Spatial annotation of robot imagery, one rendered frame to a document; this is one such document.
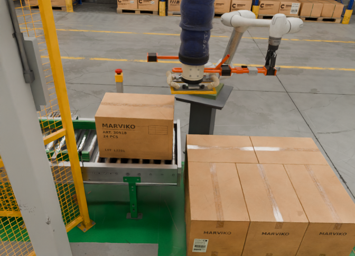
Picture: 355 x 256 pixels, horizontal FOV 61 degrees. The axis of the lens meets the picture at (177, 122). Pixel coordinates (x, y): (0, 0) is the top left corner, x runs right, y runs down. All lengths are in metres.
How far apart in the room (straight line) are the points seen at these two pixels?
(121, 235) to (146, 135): 0.88
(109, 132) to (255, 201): 1.22
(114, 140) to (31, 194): 1.00
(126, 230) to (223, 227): 0.92
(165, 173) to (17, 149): 1.27
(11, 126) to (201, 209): 1.33
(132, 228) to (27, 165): 1.45
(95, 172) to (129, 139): 0.37
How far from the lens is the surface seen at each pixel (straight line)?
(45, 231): 1.83
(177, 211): 2.86
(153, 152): 2.48
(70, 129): 2.16
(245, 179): 2.46
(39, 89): 1.46
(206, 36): 2.16
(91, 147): 2.72
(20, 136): 1.42
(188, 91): 2.24
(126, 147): 2.48
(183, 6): 2.12
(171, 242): 2.66
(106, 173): 2.48
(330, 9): 10.40
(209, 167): 2.49
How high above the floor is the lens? 2.17
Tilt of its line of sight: 33 degrees down
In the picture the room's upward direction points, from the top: 3 degrees clockwise
